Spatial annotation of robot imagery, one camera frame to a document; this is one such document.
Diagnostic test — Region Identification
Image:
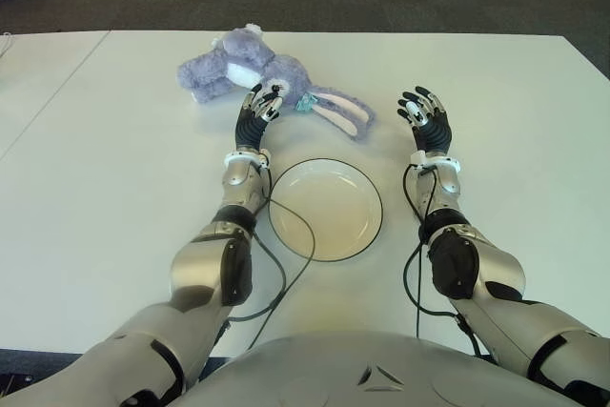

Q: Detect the purple plush bunny doll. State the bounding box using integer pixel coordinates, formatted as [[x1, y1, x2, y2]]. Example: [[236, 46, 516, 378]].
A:
[[176, 23, 377, 144]]

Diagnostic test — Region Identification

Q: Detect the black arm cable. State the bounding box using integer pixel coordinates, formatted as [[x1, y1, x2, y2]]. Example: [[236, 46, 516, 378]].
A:
[[402, 163, 482, 356], [223, 161, 317, 351]]

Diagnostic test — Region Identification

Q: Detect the silver robot torso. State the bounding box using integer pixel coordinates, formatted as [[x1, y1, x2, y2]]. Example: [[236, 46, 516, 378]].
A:
[[169, 330, 587, 407]]

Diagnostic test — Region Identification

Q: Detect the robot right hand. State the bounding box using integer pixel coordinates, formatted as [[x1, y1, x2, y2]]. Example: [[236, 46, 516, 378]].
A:
[[396, 85, 453, 155]]

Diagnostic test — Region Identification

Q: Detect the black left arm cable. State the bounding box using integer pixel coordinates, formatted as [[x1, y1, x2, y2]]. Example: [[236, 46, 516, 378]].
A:
[[223, 161, 317, 351]]

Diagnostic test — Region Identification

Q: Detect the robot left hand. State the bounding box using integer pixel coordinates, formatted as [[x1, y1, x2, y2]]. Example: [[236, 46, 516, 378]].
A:
[[234, 83, 286, 151]]

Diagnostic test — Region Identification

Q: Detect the white plate with black rim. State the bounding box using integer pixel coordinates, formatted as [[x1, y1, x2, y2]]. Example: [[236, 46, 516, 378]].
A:
[[268, 156, 384, 263]]

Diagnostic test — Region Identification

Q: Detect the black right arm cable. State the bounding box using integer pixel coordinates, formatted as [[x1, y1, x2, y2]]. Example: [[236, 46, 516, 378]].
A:
[[402, 163, 482, 356]]

